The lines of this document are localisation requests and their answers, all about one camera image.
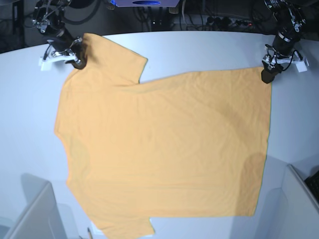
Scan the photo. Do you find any left grey partition panel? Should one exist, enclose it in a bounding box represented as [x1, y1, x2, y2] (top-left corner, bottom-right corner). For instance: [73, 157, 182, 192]
[4, 181, 67, 239]

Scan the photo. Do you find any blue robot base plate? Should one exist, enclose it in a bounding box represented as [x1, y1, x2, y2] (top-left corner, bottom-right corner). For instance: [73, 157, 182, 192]
[110, 0, 179, 7]

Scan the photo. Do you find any pencil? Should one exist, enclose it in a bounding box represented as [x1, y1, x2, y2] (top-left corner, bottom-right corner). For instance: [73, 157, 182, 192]
[87, 228, 93, 239]

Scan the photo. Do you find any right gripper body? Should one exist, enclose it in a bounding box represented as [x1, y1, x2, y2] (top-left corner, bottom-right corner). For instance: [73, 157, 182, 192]
[47, 33, 81, 59]

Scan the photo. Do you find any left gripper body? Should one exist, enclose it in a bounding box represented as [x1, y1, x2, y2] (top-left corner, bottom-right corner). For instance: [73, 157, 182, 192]
[262, 44, 297, 71]

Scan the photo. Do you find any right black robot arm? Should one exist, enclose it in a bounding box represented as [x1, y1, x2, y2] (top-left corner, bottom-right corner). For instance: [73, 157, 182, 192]
[32, 0, 87, 71]

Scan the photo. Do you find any right grey partition panel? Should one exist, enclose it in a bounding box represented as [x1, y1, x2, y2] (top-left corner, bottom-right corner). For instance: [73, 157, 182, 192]
[278, 165, 319, 239]

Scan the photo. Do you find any white table slot plate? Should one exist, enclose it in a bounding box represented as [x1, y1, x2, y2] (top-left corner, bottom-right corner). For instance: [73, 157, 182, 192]
[90, 222, 104, 236]

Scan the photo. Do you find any orange yellow T-shirt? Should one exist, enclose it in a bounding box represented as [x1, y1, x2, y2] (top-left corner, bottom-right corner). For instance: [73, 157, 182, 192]
[54, 33, 272, 239]

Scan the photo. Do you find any black power strip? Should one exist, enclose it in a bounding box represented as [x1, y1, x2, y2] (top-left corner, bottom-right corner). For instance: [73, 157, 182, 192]
[205, 16, 253, 28]

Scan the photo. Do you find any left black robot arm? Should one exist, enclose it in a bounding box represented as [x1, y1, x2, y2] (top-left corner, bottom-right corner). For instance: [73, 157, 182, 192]
[261, 0, 309, 84]

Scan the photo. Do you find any grey partition panel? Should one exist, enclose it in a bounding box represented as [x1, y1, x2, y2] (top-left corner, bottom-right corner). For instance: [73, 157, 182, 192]
[4, 181, 67, 239]
[278, 165, 319, 239]

